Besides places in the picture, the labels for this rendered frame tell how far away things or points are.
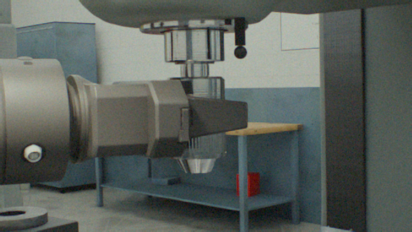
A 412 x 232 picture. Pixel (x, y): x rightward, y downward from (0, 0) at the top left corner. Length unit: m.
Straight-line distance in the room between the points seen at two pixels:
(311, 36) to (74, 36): 3.18
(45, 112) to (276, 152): 5.64
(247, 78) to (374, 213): 5.43
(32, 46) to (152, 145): 7.75
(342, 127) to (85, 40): 7.16
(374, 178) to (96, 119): 0.49
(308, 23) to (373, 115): 4.96
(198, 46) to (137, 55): 7.06
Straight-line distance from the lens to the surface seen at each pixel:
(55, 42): 7.74
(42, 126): 0.44
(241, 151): 5.25
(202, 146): 0.50
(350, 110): 0.87
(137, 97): 0.45
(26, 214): 0.86
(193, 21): 0.48
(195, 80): 0.49
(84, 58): 7.93
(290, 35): 5.91
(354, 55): 0.86
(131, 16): 0.47
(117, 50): 7.88
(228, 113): 0.49
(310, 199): 5.86
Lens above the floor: 1.26
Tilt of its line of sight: 3 degrees down
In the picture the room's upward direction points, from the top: 1 degrees counter-clockwise
